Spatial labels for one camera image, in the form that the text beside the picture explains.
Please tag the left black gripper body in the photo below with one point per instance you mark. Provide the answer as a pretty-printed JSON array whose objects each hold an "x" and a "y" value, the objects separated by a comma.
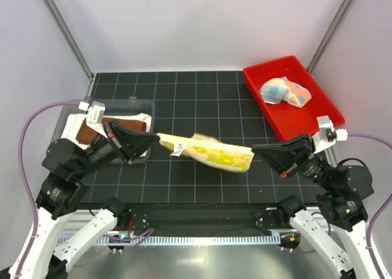
[{"x": 102, "y": 151}]

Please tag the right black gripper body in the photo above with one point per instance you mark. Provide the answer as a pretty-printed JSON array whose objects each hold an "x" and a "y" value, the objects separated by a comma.
[{"x": 315, "y": 167}]

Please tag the brown towel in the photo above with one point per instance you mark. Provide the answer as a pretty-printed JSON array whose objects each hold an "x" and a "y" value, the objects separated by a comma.
[{"x": 86, "y": 134}]

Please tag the large white towel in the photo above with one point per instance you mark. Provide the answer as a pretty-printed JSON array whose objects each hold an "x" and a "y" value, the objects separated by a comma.
[{"x": 75, "y": 122}]

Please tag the patterned white cloth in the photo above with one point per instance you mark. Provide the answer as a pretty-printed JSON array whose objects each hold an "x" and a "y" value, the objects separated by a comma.
[{"x": 277, "y": 90}]

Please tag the yellow crocodile print towel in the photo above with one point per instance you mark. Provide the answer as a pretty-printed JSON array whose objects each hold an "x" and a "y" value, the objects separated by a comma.
[{"x": 209, "y": 151}]

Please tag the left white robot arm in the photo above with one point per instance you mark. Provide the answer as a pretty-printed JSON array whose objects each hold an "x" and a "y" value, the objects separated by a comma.
[{"x": 60, "y": 195}]

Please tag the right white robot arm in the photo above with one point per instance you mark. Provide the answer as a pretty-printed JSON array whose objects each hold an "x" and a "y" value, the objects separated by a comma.
[{"x": 341, "y": 205}]

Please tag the red plastic bin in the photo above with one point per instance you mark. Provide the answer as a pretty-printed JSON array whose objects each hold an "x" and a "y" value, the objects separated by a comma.
[{"x": 286, "y": 120}]

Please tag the clear plastic tray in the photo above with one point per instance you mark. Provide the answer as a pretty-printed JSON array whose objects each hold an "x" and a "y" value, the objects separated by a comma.
[{"x": 134, "y": 107}]

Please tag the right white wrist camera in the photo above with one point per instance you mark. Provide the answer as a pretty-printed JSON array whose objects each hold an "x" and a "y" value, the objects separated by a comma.
[{"x": 327, "y": 135}]

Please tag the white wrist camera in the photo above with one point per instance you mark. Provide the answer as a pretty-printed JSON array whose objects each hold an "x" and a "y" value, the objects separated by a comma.
[
  {"x": 327, "y": 135},
  {"x": 94, "y": 116}
]

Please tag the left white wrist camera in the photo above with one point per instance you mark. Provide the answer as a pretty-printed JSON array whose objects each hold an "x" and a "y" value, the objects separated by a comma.
[{"x": 94, "y": 116}]

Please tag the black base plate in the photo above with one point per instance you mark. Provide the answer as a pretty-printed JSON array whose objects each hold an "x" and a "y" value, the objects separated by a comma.
[{"x": 208, "y": 220}]

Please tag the slotted metal rail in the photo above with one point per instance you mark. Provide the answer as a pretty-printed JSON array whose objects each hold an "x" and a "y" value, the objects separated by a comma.
[{"x": 156, "y": 241}]

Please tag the left aluminium frame post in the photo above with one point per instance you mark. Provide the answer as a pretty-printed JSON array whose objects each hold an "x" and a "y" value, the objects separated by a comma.
[{"x": 65, "y": 31}]

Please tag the aluminium frame post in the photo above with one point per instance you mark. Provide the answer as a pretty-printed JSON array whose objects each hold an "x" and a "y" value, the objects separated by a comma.
[
  {"x": 65, "y": 31},
  {"x": 334, "y": 25}
]

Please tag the right aluminium frame post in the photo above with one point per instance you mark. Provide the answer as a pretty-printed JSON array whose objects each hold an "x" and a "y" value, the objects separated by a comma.
[{"x": 334, "y": 25}]

